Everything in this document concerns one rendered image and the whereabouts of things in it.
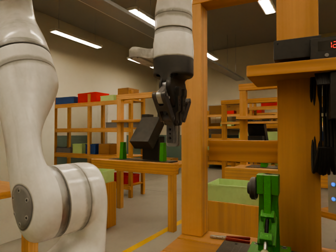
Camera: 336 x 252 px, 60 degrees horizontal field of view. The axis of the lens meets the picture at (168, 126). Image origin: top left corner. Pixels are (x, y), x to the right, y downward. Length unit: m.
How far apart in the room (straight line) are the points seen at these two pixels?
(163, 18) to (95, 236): 0.37
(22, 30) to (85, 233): 0.31
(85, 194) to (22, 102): 0.15
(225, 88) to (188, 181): 10.43
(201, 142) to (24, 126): 0.89
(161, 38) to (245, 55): 11.08
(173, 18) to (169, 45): 0.05
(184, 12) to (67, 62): 8.86
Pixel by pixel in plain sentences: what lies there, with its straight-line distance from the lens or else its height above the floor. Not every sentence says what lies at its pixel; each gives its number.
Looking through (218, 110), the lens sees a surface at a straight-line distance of 11.57.
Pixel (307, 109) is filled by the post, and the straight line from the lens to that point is 1.15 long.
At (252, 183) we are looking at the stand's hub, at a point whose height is 1.14.
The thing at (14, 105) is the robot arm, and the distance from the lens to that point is 0.43.
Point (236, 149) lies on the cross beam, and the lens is 1.26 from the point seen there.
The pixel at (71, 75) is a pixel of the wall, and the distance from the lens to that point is 9.37.
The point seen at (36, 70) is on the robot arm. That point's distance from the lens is 0.46.
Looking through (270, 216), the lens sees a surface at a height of 1.04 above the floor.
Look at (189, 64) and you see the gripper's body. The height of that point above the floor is 1.43.
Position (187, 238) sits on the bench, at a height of 0.88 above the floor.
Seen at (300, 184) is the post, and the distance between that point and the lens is 1.16.
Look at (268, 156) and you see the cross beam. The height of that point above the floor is 1.21.
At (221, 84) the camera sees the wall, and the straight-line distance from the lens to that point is 11.67.
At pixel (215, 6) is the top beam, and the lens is 1.36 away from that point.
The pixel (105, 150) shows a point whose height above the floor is 0.94.
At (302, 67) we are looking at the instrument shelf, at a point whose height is 1.52.
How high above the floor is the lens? 1.30
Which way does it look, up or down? 2 degrees up
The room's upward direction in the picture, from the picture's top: straight up
